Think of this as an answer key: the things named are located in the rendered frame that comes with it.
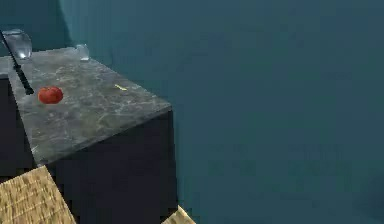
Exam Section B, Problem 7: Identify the black cabinet with marble top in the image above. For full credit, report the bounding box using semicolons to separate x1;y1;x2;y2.
0;46;179;224

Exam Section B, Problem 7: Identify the small clear glass cup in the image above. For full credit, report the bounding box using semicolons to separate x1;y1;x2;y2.
76;43;91;62

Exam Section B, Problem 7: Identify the red tomato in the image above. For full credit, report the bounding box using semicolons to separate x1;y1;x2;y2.
37;86;64;105

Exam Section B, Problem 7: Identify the black long-handled utensil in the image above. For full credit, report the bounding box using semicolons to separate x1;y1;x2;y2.
0;30;35;96

